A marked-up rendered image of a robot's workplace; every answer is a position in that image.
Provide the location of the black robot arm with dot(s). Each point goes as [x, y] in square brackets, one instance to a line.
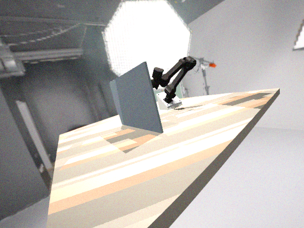
[184, 64]

